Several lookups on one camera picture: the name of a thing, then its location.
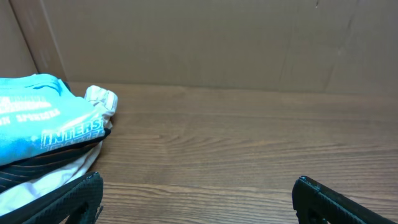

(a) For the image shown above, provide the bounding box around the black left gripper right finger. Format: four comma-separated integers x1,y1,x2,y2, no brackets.
292,176,396,224

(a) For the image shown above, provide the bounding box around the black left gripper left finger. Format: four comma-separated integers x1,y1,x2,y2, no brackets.
1,172,104,224

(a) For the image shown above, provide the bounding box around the light blue printed t-shirt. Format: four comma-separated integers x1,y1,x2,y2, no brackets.
1,74,105,165

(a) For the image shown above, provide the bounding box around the pale pink folded garment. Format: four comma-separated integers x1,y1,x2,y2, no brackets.
1,85,118,215

